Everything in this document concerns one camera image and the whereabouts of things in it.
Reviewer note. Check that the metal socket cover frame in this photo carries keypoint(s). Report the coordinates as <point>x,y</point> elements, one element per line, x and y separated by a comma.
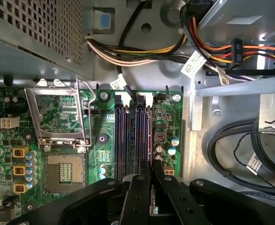
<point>35,112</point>

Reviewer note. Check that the black RAM slot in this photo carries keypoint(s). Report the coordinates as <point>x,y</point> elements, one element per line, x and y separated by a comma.
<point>148,98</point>
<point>118,140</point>
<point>126,140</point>
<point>140,131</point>

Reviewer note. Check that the grey power supply box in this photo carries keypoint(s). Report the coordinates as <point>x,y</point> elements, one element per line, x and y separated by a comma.
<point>10,54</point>

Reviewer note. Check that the metal optical drive cage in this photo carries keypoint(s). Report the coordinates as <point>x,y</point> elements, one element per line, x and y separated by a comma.
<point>245,21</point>

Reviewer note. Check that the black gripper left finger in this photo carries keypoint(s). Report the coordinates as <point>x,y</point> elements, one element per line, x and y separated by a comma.
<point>141,192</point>

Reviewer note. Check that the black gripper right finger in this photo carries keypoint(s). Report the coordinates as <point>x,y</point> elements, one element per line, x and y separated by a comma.
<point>176,191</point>

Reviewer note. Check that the CPU socket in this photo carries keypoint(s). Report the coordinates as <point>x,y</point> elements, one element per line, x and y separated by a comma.
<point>64,173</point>

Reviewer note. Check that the black power connector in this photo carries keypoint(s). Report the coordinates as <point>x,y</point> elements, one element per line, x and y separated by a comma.
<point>236,54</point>

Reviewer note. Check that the green motherboard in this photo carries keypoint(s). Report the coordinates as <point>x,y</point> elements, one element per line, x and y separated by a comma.
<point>94,131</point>

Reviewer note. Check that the blue plastic clip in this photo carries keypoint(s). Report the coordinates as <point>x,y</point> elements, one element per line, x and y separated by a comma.
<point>105,21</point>

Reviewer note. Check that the black PC case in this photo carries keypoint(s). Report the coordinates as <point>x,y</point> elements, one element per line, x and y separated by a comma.
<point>151,77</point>

